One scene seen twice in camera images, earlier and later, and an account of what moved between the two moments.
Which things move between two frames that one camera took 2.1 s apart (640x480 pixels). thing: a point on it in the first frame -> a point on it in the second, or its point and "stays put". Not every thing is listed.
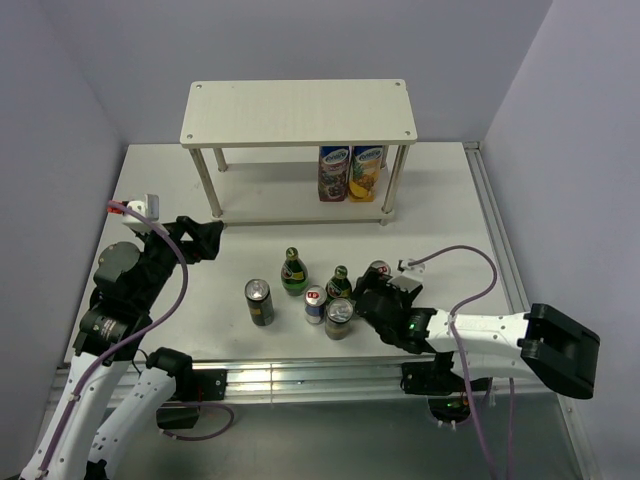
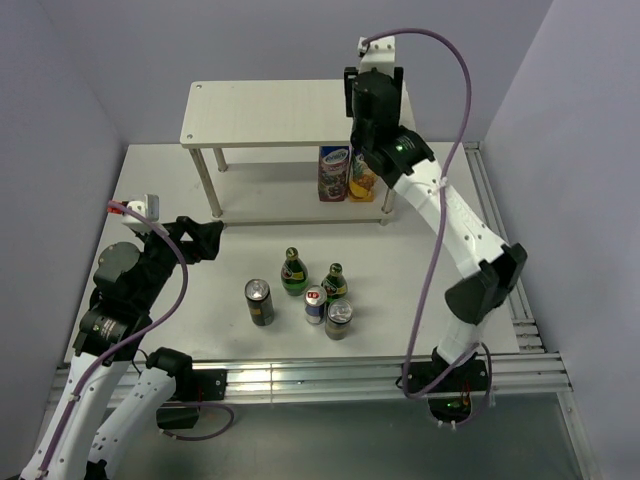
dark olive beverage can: x=338 y=318 stays put
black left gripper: x=205 y=237 stays put
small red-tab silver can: x=315 y=297 stays put
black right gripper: x=382 y=283 -> x=349 y=74
